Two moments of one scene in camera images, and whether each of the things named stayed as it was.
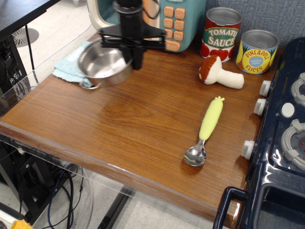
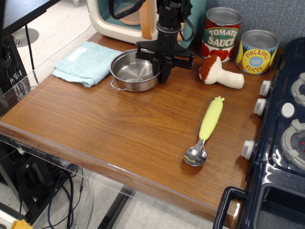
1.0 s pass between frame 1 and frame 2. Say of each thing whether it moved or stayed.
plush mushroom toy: stayed
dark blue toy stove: stayed
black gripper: moved
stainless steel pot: moved
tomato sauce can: stayed
